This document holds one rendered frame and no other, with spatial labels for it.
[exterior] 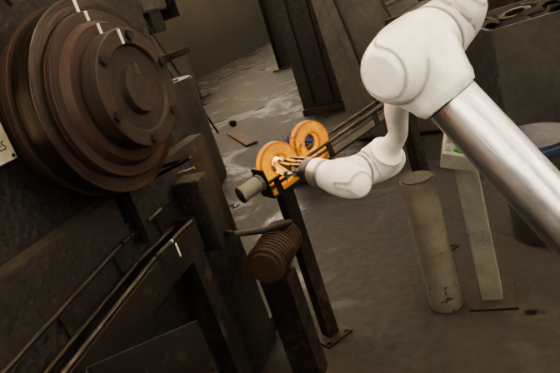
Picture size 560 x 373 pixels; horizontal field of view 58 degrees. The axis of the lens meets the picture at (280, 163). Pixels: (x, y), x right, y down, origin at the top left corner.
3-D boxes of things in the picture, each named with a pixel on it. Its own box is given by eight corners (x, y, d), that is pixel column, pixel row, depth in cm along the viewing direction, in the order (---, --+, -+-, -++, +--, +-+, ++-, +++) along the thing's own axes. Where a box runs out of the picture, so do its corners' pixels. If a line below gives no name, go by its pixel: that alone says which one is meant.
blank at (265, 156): (247, 154, 168) (252, 155, 165) (282, 132, 175) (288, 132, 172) (266, 194, 173) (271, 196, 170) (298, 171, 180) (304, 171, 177)
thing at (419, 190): (429, 314, 186) (396, 186, 171) (431, 295, 196) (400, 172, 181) (463, 312, 181) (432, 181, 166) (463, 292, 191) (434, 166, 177)
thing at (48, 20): (67, 231, 111) (-34, 18, 98) (173, 154, 152) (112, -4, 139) (89, 228, 109) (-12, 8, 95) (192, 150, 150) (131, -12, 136)
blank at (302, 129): (282, 132, 175) (287, 133, 172) (314, 111, 182) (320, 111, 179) (298, 171, 180) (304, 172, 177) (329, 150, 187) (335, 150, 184)
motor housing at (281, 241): (288, 388, 172) (238, 252, 157) (306, 344, 191) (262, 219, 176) (325, 389, 167) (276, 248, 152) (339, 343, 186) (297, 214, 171)
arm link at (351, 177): (316, 197, 150) (348, 183, 157) (352, 209, 138) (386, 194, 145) (311, 162, 147) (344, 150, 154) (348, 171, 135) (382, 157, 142)
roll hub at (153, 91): (112, 167, 113) (59, 44, 105) (175, 127, 137) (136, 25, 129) (132, 163, 111) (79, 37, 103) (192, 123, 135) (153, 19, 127)
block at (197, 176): (194, 254, 159) (167, 185, 152) (206, 241, 166) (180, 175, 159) (224, 251, 155) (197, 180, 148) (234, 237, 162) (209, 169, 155)
